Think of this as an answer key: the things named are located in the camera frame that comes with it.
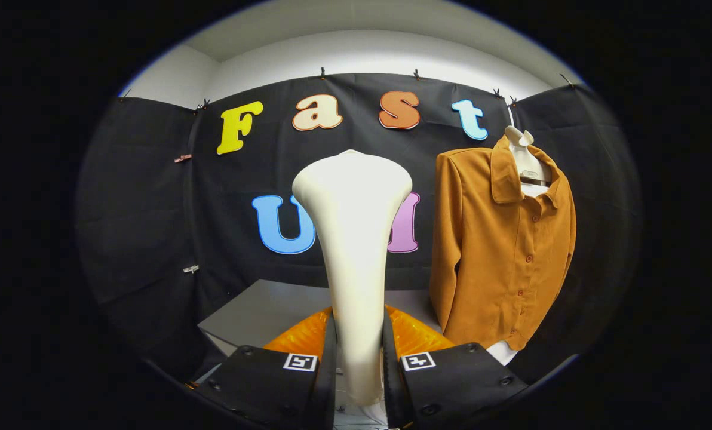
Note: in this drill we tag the white garment steamer head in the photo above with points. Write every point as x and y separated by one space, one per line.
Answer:
353 251

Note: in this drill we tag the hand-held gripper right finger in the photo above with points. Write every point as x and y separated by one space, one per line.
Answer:
451 388

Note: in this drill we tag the pink clip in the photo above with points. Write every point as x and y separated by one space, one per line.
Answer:
183 158

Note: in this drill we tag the orange button-up shirt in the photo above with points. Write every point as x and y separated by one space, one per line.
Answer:
493 269

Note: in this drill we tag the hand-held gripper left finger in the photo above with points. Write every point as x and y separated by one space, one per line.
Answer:
272 388

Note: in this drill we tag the white plastic clothes hanger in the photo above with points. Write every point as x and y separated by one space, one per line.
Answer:
526 158

